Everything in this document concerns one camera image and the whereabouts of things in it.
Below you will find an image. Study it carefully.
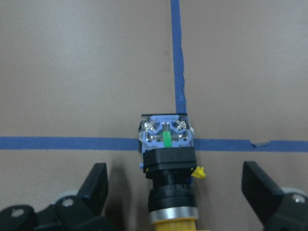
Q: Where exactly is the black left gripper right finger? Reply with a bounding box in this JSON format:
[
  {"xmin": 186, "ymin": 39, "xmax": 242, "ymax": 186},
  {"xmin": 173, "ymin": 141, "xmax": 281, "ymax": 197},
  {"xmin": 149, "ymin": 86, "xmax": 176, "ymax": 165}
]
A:
[{"xmin": 241, "ymin": 161, "xmax": 284, "ymax": 225}]

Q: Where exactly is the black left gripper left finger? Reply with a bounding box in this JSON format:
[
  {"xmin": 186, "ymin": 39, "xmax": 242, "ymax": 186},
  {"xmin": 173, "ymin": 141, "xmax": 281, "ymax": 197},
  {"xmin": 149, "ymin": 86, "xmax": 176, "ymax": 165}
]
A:
[{"xmin": 77, "ymin": 163, "xmax": 108, "ymax": 216}]

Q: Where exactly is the yellow push button switch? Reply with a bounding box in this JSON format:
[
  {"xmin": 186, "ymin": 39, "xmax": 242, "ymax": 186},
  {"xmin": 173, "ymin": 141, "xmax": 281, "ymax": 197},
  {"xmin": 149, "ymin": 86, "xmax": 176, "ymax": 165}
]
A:
[{"xmin": 138, "ymin": 113, "xmax": 206, "ymax": 231}]

